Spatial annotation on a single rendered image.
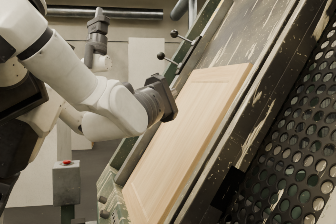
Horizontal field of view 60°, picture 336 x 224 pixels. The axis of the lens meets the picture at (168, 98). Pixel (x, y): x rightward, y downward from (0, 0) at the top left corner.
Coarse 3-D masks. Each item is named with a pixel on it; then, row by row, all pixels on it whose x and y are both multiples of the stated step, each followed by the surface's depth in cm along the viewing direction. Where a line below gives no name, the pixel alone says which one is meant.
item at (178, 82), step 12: (228, 0) 131; (216, 12) 130; (216, 24) 130; (204, 36) 129; (204, 48) 129; (192, 60) 128; (180, 84) 127; (144, 132) 124; (144, 144) 124; (132, 156) 123; (120, 168) 126; (132, 168) 123; (120, 180) 122
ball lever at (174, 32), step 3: (174, 30) 132; (171, 33) 132; (174, 33) 131; (177, 33) 132; (171, 36) 133; (174, 36) 132; (177, 36) 132; (180, 36) 132; (183, 39) 132; (186, 39) 131; (189, 42) 131; (192, 42) 130; (192, 45) 130
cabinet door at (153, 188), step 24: (192, 72) 119; (216, 72) 95; (240, 72) 80; (192, 96) 104; (216, 96) 86; (192, 120) 92; (216, 120) 76; (168, 144) 98; (192, 144) 81; (144, 168) 106; (168, 168) 87; (192, 168) 75; (144, 192) 93; (168, 192) 78; (144, 216) 82
